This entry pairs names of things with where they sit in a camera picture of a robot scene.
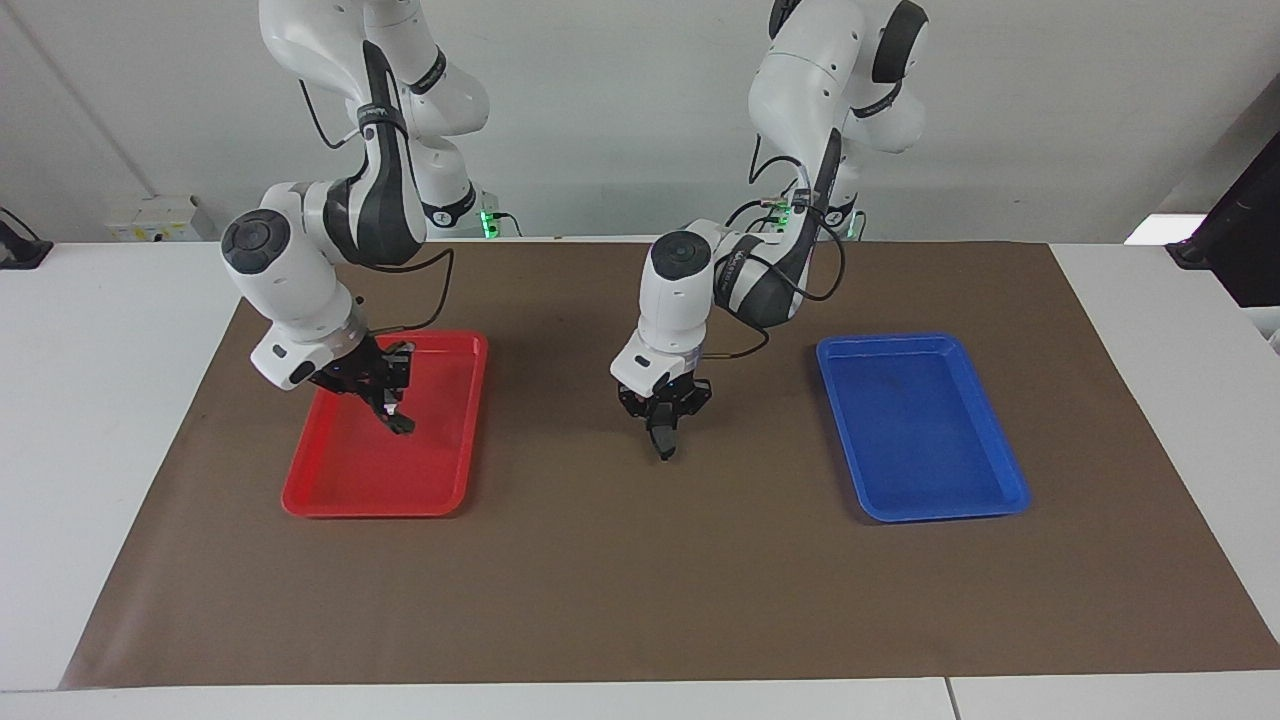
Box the red plastic tray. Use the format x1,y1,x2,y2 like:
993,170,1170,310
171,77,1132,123
281,330,490,519

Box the brown table mat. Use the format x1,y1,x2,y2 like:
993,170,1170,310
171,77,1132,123
60,240,1280,691

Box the blue plastic tray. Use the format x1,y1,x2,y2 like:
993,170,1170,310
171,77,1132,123
815,333,1032,524

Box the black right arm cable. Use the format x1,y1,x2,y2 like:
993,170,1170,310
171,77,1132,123
298,78,456,336

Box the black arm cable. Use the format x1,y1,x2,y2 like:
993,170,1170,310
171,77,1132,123
298,78,456,336
700,130,848,358

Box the black left base cable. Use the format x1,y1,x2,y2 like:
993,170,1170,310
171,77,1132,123
725,195,793,233

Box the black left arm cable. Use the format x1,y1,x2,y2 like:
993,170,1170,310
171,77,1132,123
700,130,848,358

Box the black clamp mount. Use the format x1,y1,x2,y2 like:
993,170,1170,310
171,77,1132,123
0,207,54,271

